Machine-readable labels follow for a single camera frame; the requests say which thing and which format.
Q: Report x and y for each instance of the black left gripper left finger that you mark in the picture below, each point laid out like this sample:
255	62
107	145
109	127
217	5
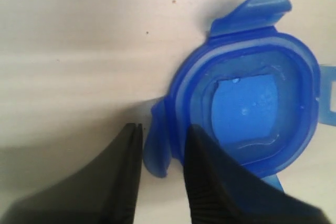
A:
104	191

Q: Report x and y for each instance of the blue plastic snap lid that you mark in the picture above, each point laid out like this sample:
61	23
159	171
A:
257	92

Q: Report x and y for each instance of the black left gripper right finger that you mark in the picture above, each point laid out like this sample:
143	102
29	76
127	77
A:
219	190

